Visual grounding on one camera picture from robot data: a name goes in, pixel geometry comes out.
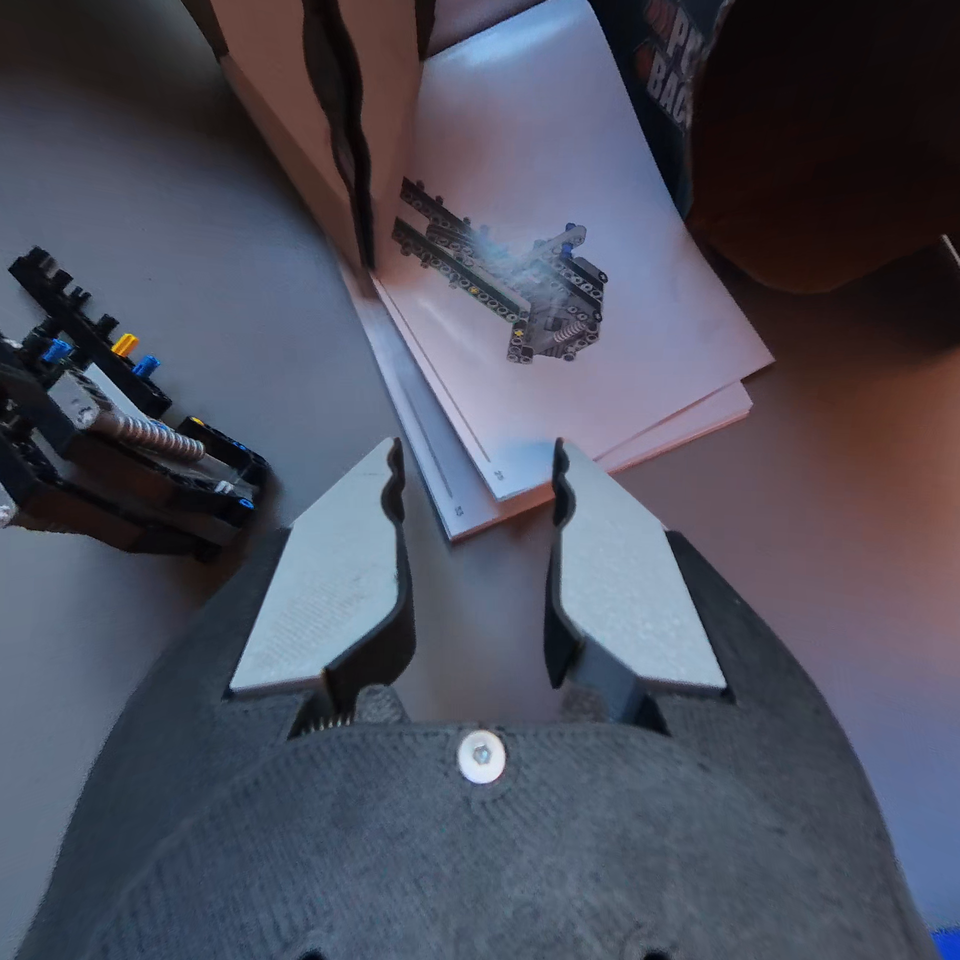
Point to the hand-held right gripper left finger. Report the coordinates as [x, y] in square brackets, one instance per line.
[330, 585]

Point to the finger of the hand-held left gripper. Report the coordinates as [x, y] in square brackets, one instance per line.
[390, 67]
[270, 67]

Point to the black lego technic assembly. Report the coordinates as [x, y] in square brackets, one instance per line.
[112, 457]

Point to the white lego instruction booklet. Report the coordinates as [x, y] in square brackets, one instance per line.
[600, 225]

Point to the dark torn lego box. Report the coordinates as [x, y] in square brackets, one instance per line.
[660, 75]

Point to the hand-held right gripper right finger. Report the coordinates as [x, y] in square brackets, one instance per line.
[630, 592]

